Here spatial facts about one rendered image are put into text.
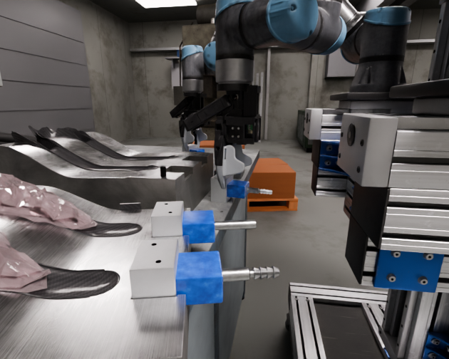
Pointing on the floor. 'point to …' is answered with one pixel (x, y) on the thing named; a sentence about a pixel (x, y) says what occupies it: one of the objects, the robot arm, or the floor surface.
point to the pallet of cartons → (287, 188)
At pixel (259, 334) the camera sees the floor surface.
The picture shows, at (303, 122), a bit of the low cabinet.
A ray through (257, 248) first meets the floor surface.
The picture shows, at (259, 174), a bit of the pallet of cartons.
